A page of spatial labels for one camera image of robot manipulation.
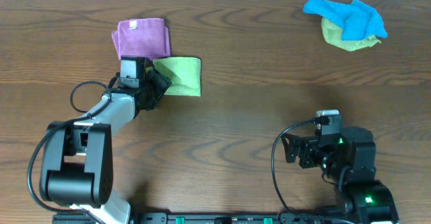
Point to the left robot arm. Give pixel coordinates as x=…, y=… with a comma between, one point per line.
x=77, y=165

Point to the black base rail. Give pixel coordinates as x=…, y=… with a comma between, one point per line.
x=197, y=218

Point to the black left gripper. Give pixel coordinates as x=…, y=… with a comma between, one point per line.
x=158, y=83

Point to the folded purple cloth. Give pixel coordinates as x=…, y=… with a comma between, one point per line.
x=147, y=37

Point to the green microfiber cloth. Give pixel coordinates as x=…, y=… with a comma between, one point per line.
x=184, y=73

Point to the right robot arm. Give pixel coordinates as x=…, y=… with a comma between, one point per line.
x=346, y=156

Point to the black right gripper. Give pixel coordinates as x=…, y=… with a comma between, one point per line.
x=293, y=150

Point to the crumpled blue cloth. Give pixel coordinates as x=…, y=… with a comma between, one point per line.
x=357, y=19

